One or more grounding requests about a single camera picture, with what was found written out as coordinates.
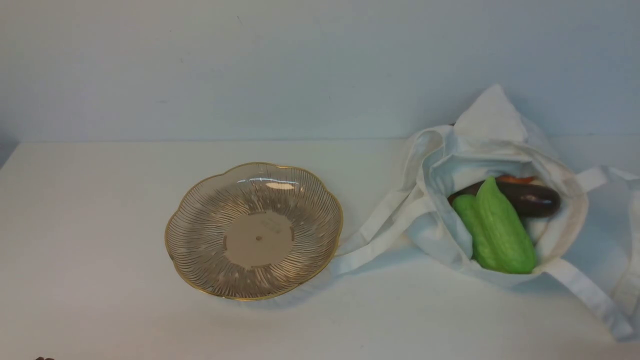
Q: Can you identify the large green ridged gourd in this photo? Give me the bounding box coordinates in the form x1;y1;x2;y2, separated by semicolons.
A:
476;177;537;275

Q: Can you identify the white cloth tote bag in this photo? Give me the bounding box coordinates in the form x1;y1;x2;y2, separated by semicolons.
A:
328;84;639;342

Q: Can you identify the green cucumber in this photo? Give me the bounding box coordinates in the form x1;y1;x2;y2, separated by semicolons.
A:
452;194;500;271

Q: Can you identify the orange carrot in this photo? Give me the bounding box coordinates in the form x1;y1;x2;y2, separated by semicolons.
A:
496;174;537;185

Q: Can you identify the dark purple eggplant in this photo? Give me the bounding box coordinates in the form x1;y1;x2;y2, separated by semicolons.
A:
449;177;562;218

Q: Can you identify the gold-rimmed wire fruit basket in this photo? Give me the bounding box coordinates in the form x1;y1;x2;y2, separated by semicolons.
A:
164;162;344;302

